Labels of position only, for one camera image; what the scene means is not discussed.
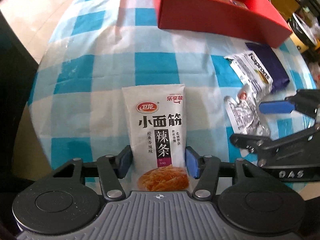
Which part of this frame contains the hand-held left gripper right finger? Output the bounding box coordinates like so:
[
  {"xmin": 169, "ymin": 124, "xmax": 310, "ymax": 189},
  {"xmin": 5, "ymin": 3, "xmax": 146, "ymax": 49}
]
[{"xmin": 185, "ymin": 146, "xmax": 260, "ymax": 201}]

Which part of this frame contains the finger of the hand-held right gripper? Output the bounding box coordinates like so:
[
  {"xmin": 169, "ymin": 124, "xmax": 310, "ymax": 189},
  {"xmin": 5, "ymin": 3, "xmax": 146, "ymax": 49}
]
[
  {"xmin": 259, "ymin": 89, "xmax": 320, "ymax": 119},
  {"xmin": 229, "ymin": 124, "xmax": 320, "ymax": 167}
]

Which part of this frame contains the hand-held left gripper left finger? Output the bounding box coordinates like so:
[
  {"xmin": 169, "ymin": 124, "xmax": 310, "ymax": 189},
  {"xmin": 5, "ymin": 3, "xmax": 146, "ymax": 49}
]
[{"xmin": 50, "ymin": 145, "xmax": 133, "ymax": 202}]

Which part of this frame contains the silver snack packet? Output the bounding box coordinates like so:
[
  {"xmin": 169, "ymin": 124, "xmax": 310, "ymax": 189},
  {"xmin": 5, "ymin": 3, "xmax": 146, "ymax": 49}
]
[{"xmin": 224, "ymin": 84, "xmax": 272, "ymax": 138}]

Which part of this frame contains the white wafer packet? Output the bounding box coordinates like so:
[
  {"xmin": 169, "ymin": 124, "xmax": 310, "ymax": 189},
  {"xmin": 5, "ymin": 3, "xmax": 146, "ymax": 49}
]
[{"xmin": 224, "ymin": 51, "xmax": 273, "ymax": 98}]

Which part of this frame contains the purple snack packet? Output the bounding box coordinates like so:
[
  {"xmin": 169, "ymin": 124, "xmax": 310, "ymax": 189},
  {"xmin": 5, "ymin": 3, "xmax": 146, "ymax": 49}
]
[{"xmin": 245, "ymin": 42, "xmax": 290, "ymax": 94}]

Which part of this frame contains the white spicy strips bag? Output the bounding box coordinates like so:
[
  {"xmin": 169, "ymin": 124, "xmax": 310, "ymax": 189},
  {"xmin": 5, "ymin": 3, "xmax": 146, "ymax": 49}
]
[{"xmin": 122, "ymin": 84, "xmax": 190, "ymax": 192}]

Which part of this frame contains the red cardboard box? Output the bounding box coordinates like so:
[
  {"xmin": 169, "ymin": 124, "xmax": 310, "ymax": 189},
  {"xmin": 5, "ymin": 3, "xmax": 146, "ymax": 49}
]
[{"xmin": 150, "ymin": 0, "xmax": 293, "ymax": 48}]

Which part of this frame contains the yellow trash bin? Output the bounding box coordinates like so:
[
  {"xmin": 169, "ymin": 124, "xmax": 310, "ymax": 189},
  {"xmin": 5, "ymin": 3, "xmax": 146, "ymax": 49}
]
[{"xmin": 287, "ymin": 12, "xmax": 320, "ymax": 53}]

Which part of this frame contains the blue white checked tablecloth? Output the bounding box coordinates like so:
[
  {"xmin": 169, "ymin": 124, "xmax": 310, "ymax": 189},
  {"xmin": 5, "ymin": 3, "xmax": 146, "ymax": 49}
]
[{"xmin": 25, "ymin": 0, "xmax": 318, "ymax": 198}]

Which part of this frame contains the dark furniture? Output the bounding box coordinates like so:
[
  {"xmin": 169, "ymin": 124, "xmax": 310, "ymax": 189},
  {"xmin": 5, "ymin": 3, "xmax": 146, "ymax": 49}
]
[{"xmin": 0, "ymin": 10, "xmax": 39, "ymax": 193}]

